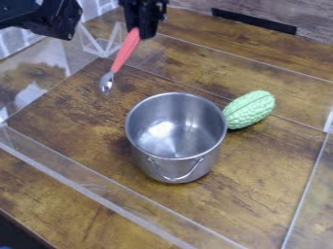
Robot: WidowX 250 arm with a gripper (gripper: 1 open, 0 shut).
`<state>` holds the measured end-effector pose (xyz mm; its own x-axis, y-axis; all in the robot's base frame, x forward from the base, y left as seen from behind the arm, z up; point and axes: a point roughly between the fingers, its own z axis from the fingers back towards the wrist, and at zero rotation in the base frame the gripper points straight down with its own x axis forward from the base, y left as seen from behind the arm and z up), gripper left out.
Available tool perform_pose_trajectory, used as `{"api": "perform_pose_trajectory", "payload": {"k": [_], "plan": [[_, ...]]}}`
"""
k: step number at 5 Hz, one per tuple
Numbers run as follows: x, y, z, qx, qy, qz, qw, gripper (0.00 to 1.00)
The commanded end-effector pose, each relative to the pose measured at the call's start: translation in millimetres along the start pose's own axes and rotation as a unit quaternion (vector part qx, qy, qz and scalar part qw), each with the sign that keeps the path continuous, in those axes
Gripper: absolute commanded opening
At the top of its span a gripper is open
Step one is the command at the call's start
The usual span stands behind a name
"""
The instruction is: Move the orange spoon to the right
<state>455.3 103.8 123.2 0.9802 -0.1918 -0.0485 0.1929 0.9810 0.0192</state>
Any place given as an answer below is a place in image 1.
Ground clear acrylic enclosure wall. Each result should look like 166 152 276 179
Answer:
0 19 333 249

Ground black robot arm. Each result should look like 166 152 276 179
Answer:
0 0 169 41

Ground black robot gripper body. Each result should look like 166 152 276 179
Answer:
120 0 169 22

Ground green bitter melon toy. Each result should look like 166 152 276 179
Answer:
223 90 276 129

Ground stainless steel pot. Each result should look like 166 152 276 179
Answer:
125 92 228 184

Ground orange handled metal spoon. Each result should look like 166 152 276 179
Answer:
99 27 141 93

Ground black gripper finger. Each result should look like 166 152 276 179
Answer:
140 6 164 40
124 4 140 31

